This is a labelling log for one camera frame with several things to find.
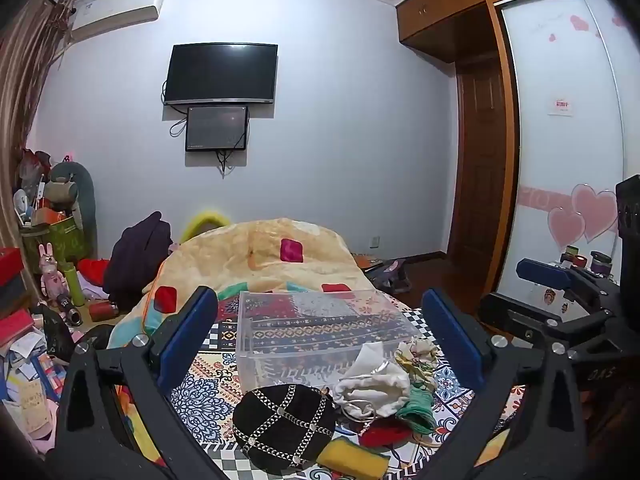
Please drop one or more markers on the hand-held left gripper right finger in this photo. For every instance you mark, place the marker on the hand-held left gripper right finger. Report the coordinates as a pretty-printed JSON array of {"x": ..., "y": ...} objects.
[{"x": 454, "y": 342}]

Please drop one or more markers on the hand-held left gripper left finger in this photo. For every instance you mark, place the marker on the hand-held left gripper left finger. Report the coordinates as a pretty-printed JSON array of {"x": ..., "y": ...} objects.
[{"x": 186, "y": 342}]

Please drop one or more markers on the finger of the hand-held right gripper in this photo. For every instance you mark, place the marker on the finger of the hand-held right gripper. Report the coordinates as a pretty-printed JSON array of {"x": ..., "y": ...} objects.
[
  {"x": 515, "y": 312},
  {"x": 537, "y": 270}
]

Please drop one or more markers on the floral fabric scrunchie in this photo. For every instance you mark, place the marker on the floral fabric scrunchie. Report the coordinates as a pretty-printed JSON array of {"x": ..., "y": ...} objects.
[{"x": 417, "y": 355}]

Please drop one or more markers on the green knit cloth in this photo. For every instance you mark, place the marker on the green knit cloth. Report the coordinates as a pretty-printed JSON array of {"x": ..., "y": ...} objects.
[{"x": 417, "y": 407}]

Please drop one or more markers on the red cloth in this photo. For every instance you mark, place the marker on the red cloth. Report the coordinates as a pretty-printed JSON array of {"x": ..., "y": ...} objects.
[{"x": 382, "y": 434}]

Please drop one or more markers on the black studded hat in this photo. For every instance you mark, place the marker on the black studded hat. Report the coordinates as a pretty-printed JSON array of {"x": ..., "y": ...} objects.
[{"x": 280, "y": 425}]

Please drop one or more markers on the clear plastic box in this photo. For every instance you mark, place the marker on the clear plastic box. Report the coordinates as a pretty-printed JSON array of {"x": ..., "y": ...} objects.
[{"x": 320, "y": 330}]

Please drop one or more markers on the yellow sponge cloth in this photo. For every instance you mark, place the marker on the yellow sponge cloth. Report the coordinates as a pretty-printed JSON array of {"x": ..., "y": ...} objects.
[{"x": 350, "y": 457}]

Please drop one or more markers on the small jar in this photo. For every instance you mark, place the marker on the small jar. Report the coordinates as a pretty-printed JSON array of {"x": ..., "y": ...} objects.
[
  {"x": 600, "y": 262},
  {"x": 571, "y": 255}
]

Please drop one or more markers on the white sliding wardrobe door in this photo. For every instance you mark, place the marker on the white sliding wardrobe door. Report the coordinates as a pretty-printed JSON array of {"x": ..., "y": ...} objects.
[{"x": 565, "y": 160}]

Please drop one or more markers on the red cylinder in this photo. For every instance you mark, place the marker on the red cylinder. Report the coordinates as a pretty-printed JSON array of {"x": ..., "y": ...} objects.
[{"x": 102, "y": 311}]

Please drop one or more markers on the dark clothing pile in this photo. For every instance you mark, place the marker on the dark clothing pile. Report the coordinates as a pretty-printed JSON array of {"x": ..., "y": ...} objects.
[{"x": 137, "y": 255}]

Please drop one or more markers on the yellow fleece blanket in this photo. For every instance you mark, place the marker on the yellow fleece blanket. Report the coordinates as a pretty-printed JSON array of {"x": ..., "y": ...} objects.
[{"x": 235, "y": 255}]

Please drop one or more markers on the red garment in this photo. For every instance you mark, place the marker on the red garment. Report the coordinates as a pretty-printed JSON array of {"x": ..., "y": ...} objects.
[{"x": 92, "y": 270}]

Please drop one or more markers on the black cylinder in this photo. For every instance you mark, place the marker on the black cylinder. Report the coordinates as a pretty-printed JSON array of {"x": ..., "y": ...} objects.
[{"x": 69, "y": 310}]

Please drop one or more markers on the yellow plush item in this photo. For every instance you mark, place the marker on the yellow plush item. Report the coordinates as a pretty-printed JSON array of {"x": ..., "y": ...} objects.
[{"x": 200, "y": 220}]

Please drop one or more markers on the green cylinder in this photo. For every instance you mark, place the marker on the green cylinder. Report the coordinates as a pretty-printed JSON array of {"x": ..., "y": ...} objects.
[{"x": 74, "y": 285}]

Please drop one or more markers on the brown wooden door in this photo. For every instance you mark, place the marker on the brown wooden door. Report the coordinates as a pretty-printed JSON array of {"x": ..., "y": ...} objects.
[{"x": 475, "y": 160}]

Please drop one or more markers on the dark pointed cloth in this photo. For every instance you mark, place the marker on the dark pointed cloth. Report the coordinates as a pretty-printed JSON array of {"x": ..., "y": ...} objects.
[{"x": 57, "y": 335}]

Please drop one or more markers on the red label sign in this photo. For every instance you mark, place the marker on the red label sign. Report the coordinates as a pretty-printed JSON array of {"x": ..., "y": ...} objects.
[{"x": 561, "y": 106}]

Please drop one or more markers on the pink rabbit toy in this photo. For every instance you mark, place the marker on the pink rabbit toy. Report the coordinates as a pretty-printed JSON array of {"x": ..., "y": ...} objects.
[{"x": 50, "y": 272}]

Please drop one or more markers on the green cardboard box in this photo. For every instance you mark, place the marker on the green cardboard box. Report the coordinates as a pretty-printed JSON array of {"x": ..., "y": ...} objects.
[{"x": 60, "y": 242}]

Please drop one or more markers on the pile of papers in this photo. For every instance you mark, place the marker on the pile of papers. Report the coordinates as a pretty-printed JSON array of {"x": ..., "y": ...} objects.
[{"x": 30, "y": 385}]

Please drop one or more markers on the stack of red boxes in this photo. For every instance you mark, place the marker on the stack of red boxes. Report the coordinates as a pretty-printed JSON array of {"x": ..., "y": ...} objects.
[{"x": 11, "y": 280}]

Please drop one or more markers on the wooden overhead cabinet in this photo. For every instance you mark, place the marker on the wooden overhead cabinet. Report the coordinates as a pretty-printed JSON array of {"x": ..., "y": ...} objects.
[{"x": 450, "y": 5}]

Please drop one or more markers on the striped brown curtain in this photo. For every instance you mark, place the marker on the striped brown curtain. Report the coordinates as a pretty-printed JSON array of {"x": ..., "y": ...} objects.
[{"x": 22, "y": 100}]

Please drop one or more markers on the white air conditioner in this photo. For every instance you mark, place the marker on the white air conditioner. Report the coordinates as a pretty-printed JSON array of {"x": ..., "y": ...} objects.
[{"x": 117, "y": 10}]

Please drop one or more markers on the wall socket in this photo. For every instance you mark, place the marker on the wall socket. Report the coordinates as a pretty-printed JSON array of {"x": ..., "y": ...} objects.
[{"x": 375, "y": 241}]

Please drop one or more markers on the small wall monitor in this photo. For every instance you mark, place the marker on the small wall monitor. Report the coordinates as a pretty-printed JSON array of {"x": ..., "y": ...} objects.
[{"x": 216, "y": 127}]

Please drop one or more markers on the wall television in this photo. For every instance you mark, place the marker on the wall television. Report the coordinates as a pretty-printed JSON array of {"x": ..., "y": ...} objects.
[{"x": 220, "y": 72}]

